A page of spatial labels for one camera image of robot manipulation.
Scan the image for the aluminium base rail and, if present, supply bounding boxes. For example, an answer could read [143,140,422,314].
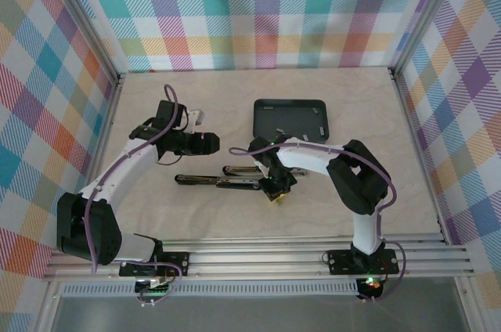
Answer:
[41,232,477,282]

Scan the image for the grey metal panel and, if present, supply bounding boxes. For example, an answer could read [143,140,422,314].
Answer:
[37,294,481,332]

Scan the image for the aluminium frame post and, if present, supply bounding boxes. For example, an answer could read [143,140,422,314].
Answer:
[38,0,121,81]
[387,0,470,74]

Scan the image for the dark grey plastic tray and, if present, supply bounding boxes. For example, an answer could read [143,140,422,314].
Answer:
[253,98,332,145]

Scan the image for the small circuit board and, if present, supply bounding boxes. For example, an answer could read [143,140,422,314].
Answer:
[358,276,384,291]
[135,276,171,294]

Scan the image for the aluminium side rail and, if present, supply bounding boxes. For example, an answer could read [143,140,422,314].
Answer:
[68,71,126,249]
[389,67,470,249]

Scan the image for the grey slotted cable duct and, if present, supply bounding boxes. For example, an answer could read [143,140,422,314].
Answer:
[62,283,359,298]

